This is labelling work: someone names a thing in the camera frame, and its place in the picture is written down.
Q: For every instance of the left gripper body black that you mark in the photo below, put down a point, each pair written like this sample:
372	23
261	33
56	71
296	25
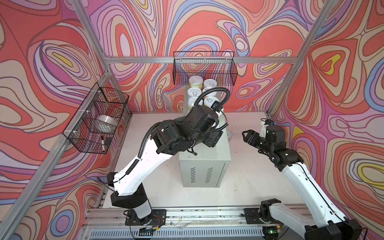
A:
212	139

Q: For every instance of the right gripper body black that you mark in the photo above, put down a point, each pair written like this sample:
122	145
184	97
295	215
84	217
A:
259	142

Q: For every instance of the blue white labelled can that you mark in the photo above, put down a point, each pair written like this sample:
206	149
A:
194	92

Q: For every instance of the peach labelled can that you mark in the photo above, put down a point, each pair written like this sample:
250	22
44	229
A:
212	94

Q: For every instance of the can row back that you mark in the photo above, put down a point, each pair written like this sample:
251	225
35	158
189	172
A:
230	135

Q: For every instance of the pink labelled can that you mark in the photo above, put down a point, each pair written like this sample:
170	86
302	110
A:
210	83

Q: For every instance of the orange green labelled can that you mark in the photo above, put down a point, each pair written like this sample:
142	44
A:
196	82

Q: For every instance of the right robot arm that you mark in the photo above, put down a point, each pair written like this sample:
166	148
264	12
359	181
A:
328	221

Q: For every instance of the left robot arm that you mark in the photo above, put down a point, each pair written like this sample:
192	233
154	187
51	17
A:
162	141

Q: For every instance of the grey metal cabinet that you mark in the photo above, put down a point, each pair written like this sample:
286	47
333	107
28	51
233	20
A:
208	167

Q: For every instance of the green circuit board right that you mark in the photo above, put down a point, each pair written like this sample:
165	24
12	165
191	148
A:
271	230

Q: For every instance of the green circuit board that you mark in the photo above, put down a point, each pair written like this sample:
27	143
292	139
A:
147	231
271	230

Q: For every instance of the silver tape roll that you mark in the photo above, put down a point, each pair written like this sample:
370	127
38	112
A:
105	123

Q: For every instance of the green circuit board left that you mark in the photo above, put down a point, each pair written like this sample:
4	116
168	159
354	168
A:
147	231

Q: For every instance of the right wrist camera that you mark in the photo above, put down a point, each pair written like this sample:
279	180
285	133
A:
264	123

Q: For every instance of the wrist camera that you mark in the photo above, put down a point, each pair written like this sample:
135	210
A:
215	105
264	123

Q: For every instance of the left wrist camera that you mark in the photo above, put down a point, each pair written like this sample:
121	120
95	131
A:
215	105

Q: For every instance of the black wire basket back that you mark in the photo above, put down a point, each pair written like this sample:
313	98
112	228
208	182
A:
217	65

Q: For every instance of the black wire basket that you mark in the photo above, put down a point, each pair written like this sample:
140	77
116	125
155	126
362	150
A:
217	65
100	114

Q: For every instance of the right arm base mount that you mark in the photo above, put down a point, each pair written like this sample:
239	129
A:
252	216

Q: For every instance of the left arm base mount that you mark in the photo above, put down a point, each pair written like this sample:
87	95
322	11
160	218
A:
156	218

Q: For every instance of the black wire basket left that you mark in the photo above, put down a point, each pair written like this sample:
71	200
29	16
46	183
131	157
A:
100	114

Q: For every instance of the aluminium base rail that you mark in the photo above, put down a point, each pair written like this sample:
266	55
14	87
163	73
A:
187	223

